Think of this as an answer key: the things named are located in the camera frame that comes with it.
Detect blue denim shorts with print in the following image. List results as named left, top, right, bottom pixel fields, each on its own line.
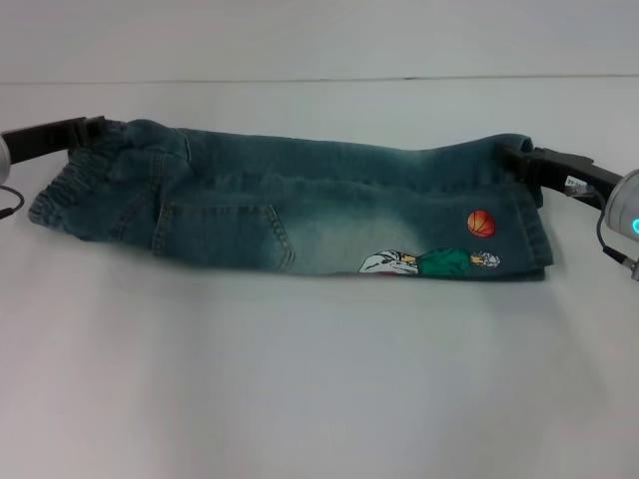
left=27, top=117, right=556, bottom=281

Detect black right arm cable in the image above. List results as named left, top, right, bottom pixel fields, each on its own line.
left=596, top=218, right=639, bottom=283

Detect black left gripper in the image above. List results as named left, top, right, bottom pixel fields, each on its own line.
left=0, top=115, right=109, bottom=166

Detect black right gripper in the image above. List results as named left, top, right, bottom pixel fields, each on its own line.
left=497, top=143, right=625, bottom=202

